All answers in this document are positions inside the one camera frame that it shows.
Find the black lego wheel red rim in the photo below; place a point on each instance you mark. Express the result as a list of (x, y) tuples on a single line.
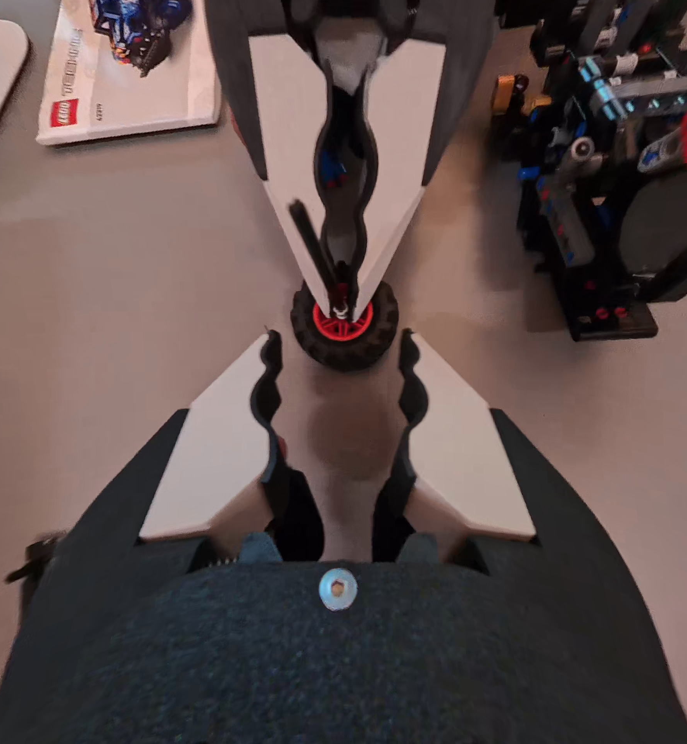
[(343, 349)]

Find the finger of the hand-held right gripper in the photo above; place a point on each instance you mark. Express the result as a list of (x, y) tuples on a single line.
[(288, 128), (407, 128)]

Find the white instruction booklet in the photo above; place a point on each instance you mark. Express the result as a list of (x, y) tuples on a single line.
[(116, 104)]

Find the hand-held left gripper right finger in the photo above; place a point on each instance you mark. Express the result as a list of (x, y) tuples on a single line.
[(465, 459)]

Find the partly built lego truck model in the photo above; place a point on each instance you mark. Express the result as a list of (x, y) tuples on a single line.
[(582, 232)]

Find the long black lego axle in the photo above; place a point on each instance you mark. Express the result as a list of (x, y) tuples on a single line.
[(314, 250)]

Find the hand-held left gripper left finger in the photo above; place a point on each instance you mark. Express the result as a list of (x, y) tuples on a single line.
[(210, 459)]

